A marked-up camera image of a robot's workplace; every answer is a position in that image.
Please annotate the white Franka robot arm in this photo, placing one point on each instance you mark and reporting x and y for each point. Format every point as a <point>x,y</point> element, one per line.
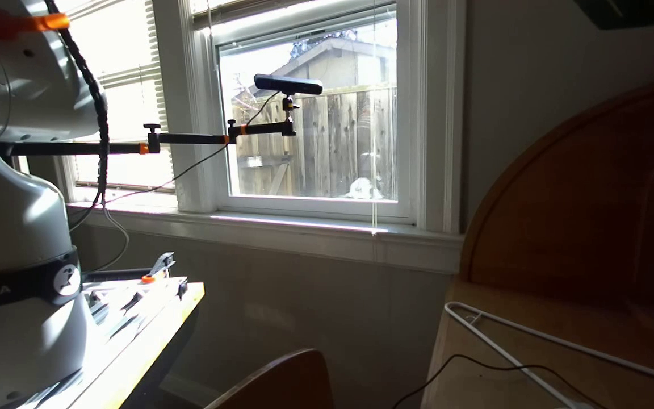
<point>10,212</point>

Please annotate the white window frame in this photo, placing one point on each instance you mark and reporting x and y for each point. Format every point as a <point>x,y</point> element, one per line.
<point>192,114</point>

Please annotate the white robot table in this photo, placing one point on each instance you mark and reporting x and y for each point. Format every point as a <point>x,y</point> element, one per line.
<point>136,333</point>

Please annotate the black stereo camera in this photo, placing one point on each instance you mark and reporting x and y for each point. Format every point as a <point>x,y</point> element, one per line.
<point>287,86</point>

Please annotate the wooden garden fence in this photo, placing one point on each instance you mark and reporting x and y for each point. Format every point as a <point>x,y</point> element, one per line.
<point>342,144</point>

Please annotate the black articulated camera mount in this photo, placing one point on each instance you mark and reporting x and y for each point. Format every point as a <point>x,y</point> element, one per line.
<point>192,139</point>

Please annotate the silver orange clamp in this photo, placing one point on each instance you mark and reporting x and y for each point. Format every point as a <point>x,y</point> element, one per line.
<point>163,264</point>

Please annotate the brown chair back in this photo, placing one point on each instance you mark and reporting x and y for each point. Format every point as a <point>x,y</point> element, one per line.
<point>282,383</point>

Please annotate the white window blinds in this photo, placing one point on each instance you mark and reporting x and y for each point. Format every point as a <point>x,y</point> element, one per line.
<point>123,92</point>

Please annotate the wooden headboard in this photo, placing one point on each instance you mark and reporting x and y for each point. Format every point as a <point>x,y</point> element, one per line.
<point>591,228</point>

